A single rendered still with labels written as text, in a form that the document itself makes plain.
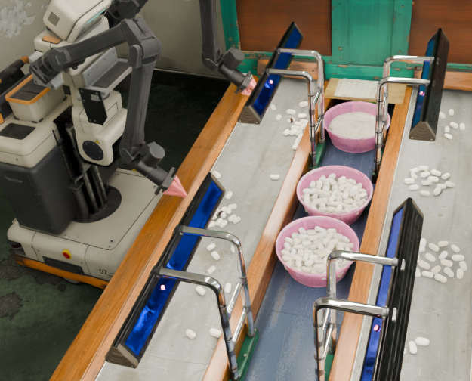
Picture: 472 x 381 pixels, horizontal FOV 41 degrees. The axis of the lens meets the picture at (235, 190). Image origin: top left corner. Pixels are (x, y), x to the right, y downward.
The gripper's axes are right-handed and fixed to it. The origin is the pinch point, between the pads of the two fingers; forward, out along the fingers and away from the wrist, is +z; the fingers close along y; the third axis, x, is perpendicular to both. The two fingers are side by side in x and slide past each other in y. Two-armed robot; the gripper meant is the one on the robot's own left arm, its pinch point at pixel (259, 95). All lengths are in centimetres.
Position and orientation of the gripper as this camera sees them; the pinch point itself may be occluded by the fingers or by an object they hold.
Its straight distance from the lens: 260.1
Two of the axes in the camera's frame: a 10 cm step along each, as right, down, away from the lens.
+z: 7.9, 5.9, 1.8
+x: -5.3, 4.9, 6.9
